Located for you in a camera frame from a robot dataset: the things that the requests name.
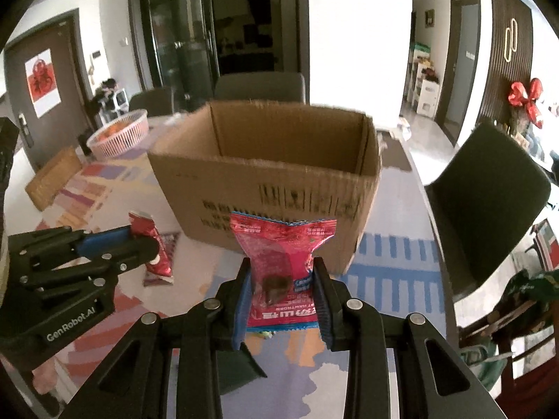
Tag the pink plastic basket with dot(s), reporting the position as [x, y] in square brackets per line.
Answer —
[120, 139]

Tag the black framed glass sliding door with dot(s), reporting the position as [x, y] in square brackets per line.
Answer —
[187, 30]

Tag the brown cardboard box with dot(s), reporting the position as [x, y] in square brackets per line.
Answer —
[262, 183]

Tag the pile of oranges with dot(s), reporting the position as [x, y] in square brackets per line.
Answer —
[114, 130]

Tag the brown entrance door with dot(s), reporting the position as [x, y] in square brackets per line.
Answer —
[65, 109]

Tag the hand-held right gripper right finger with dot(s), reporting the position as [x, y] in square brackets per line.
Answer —
[322, 303]

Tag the small framed wall picture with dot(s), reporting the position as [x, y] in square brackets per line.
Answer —
[430, 17]

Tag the green patterned cloth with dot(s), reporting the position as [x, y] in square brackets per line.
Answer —
[533, 288]

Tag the gold loop wall ornament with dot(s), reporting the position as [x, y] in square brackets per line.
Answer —
[510, 40]

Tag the dark green snack packet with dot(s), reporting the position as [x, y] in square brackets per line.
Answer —
[238, 366]

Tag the dark upholstered chair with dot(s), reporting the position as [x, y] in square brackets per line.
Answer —
[484, 209]
[260, 87]
[150, 102]

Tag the person's left hand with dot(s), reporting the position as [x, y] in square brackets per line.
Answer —
[46, 379]

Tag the brown snack packet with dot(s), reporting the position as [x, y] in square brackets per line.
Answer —
[170, 241]

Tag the pink snack packet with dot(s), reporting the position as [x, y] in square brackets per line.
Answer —
[279, 244]

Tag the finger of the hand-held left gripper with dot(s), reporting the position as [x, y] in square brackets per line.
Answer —
[135, 255]
[105, 238]

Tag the black bag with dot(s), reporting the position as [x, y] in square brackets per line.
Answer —
[102, 94]

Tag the red foil balloons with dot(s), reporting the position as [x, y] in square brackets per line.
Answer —
[526, 100]

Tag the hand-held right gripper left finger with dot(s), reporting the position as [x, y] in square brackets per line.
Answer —
[241, 301]

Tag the grey interior door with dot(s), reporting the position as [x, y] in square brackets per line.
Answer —
[463, 65]

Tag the white storage shelf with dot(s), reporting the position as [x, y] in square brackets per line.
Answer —
[426, 91]

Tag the red and white door poster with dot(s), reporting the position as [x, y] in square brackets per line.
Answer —
[41, 83]

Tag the magenta snack packet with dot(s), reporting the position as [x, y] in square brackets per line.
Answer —
[143, 225]

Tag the white wall intercom panel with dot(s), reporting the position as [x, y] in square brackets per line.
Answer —
[96, 55]

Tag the wooden tissue box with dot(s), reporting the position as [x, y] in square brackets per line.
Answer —
[54, 179]

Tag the brown placemat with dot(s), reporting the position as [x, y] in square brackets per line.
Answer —
[395, 157]

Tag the wooden chair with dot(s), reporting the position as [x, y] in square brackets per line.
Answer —
[484, 327]

